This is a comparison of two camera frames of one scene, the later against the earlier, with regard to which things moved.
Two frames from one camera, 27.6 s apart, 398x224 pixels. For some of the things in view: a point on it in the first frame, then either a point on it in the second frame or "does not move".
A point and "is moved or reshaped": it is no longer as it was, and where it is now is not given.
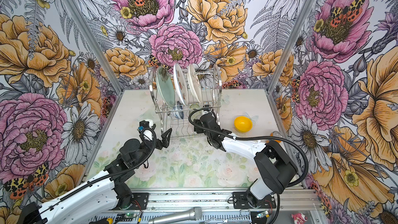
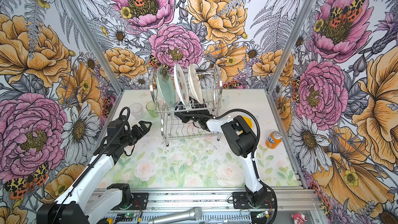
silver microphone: x=195 y=213 does not move
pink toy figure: x=299 y=218 does not move
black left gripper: x=165 y=140 to x=141 y=134
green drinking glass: x=194 y=106 is moved or reshaped
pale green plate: x=165 y=86 does not move
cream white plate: x=195 y=84 does not move
